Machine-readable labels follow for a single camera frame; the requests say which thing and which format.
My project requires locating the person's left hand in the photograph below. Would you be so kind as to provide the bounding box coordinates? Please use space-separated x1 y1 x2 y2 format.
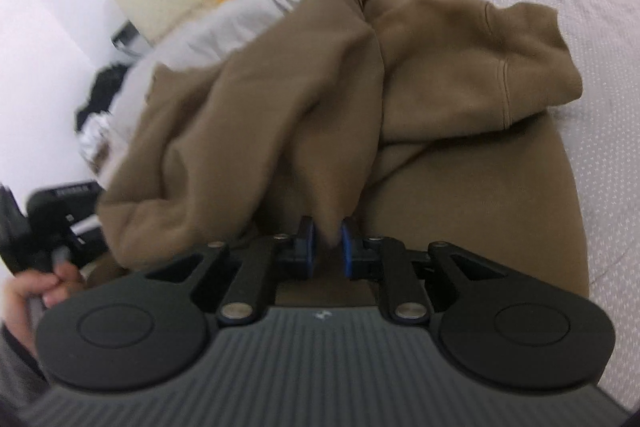
1 257 86 358

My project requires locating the brown hooded sweatshirt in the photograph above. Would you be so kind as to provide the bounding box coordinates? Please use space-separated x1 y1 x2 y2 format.
98 0 589 296

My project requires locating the white bed sheet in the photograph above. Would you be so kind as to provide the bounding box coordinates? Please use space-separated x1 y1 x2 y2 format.
489 0 639 407

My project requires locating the black clothing pile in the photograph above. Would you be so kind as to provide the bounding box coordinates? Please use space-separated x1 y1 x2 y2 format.
75 63 131 133

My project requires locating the grey sleeved left forearm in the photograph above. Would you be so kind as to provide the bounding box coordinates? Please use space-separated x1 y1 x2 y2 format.
0 324 50 413

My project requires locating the white crumpled cloth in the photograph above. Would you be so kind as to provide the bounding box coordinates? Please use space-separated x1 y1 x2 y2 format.
77 112 126 179

